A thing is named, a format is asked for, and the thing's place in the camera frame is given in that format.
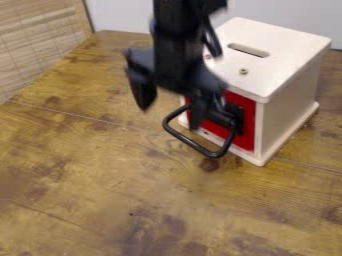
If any white wooden drawer cabinet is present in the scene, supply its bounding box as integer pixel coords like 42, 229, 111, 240
177, 16, 332, 168

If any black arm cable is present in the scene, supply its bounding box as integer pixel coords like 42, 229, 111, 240
200, 19, 224, 59

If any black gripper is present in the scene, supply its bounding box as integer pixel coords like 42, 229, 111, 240
123, 19, 225, 130

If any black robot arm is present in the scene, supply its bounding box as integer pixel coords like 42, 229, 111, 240
124, 0, 227, 130

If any black metal drawer handle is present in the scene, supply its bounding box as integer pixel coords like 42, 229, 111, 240
161, 101, 246, 160

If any red drawer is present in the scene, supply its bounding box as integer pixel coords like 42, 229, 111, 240
184, 91, 256, 158

